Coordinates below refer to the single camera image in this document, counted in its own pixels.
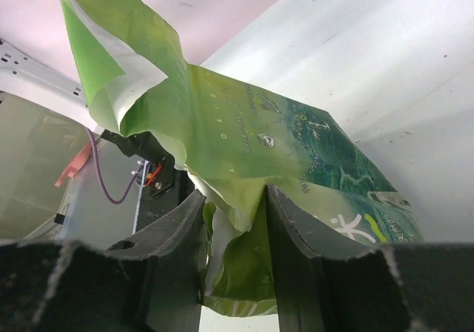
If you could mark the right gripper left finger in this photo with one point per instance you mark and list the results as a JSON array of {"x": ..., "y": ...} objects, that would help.
[{"x": 149, "y": 281}]

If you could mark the aluminium extrusion rail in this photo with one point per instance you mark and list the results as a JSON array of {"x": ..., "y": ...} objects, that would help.
[{"x": 24, "y": 76}]

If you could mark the pink paper piece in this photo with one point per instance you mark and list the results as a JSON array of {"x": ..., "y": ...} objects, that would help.
[{"x": 75, "y": 165}]

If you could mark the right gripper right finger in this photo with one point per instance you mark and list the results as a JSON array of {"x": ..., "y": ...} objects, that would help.
[{"x": 327, "y": 282}]

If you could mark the green litter bag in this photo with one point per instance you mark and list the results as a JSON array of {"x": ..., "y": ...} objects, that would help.
[{"x": 233, "y": 139}]

